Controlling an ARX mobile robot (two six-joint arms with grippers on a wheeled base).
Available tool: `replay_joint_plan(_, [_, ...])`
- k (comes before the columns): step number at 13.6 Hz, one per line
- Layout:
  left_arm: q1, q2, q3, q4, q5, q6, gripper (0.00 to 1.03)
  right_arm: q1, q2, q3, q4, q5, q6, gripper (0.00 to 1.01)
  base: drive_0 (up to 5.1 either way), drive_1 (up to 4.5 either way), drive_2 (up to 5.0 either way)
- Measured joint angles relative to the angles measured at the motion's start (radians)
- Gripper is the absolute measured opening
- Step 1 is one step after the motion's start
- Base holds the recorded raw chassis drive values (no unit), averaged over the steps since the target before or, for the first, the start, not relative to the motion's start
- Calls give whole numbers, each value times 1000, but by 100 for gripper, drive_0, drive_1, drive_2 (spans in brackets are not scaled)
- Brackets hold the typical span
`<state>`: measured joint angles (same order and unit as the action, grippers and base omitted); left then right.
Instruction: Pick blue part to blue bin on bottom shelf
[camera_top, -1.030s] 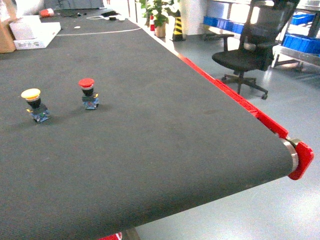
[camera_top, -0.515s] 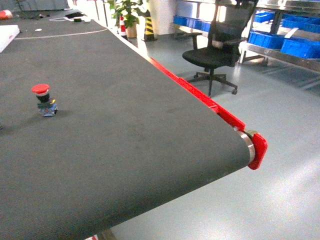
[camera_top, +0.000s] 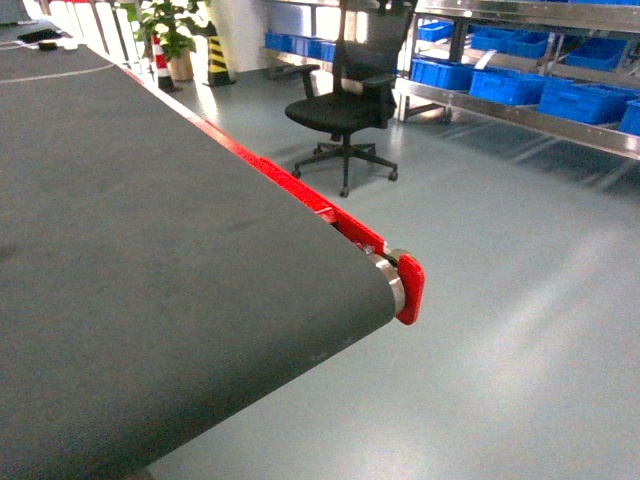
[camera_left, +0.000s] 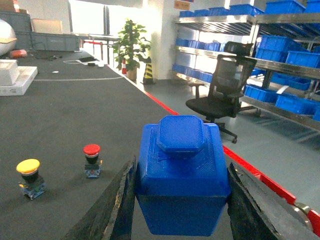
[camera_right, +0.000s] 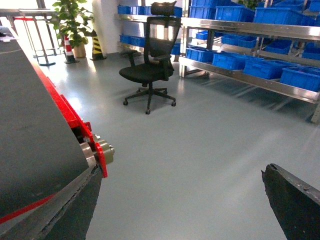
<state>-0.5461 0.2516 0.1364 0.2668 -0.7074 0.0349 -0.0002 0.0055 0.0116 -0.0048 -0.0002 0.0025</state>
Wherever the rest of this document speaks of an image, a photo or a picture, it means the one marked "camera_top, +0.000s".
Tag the red conveyor end cap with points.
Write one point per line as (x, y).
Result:
(413, 279)

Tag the black office chair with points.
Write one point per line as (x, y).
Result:
(370, 37)

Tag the yellow black striped pillar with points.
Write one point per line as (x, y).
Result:
(217, 71)

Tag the red white traffic cone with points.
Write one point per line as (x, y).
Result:
(164, 79)

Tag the green potted plant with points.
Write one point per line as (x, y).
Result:
(176, 24)

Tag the steel shelving rack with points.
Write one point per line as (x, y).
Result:
(586, 43)

